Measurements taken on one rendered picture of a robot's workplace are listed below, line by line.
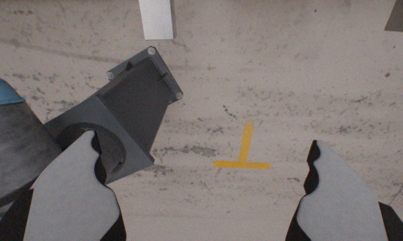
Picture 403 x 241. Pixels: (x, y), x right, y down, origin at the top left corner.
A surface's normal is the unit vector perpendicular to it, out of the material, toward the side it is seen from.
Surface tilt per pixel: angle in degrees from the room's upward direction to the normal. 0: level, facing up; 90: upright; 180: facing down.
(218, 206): 0
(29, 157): 75
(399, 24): 90
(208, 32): 0
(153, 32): 0
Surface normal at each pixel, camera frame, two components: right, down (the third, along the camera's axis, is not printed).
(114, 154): 0.91, -0.01
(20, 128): 0.96, -0.17
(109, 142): 0.77, -0.29
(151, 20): -0.01, 0.48
